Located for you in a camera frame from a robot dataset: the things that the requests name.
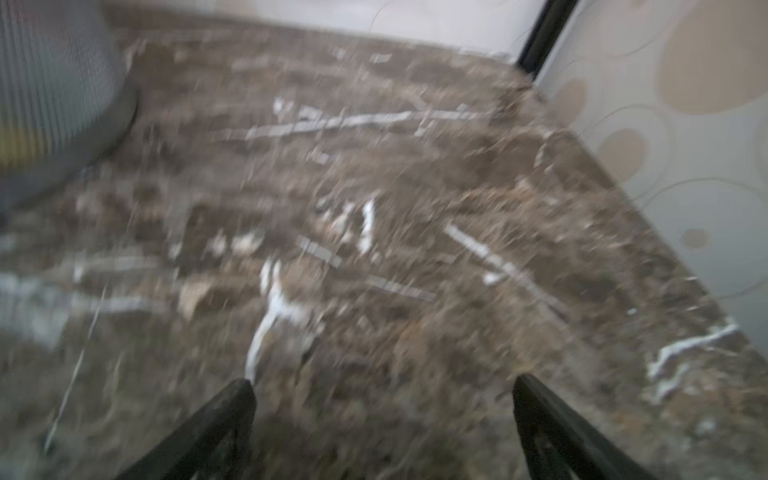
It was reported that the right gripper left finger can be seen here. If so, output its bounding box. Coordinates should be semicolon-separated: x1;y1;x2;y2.
117;379;257;479

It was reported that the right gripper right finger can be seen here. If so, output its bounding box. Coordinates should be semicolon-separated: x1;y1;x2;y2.
512;373;653;479

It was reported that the mesh bin with green liner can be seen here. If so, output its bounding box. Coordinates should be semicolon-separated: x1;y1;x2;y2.
1;1;138;213

